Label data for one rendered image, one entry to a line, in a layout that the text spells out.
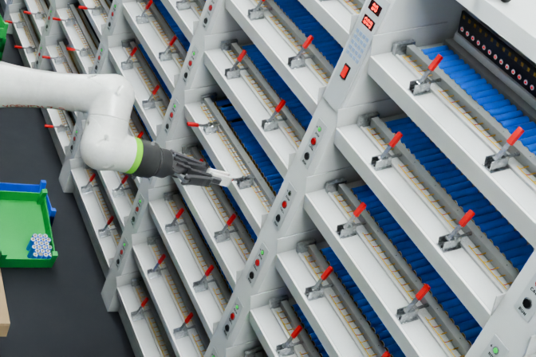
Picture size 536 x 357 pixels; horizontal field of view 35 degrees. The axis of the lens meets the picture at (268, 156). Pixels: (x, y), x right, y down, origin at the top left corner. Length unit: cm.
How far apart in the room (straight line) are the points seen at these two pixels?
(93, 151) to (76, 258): 130
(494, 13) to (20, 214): 216
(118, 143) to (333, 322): 65
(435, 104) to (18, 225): 194
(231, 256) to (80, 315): 86
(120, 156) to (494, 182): 91
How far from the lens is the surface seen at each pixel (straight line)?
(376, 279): 184
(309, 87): 207
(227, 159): 240
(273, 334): 218
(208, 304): 248
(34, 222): 331
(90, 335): 300
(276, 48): 222
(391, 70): 183
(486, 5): 164
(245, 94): 235
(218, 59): 251
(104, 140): 204
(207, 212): 249
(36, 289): 311
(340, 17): 201
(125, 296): 300
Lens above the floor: 202
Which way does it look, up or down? 27 degrees down
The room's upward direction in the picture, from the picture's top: 24 degrees clockwise
